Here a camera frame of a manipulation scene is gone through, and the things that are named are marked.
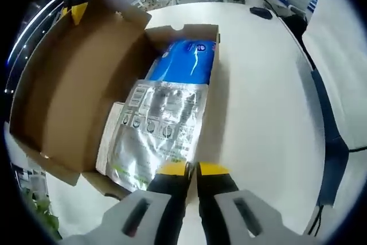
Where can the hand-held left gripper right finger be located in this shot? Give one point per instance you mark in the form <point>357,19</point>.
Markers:
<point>215,199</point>

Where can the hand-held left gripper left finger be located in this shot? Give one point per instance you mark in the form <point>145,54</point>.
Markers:
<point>169,199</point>

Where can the silver foil soft pouch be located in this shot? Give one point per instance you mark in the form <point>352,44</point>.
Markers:
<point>160,130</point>

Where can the brown cardboard shoe box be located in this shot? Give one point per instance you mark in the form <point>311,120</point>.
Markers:
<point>71,84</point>

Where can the white medicine box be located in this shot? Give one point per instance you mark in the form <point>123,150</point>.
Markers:
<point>110,130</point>

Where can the blue soft wet wipes pack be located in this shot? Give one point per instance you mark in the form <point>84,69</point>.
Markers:
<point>183,67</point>

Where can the potted green plant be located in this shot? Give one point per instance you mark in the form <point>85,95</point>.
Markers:
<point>43,210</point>

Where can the blue clothing strip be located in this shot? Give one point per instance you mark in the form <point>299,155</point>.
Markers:
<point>329,130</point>

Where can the person's white coat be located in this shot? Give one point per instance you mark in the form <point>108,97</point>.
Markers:
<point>332,84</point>

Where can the black computer mouse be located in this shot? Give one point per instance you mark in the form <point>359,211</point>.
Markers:
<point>261,12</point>

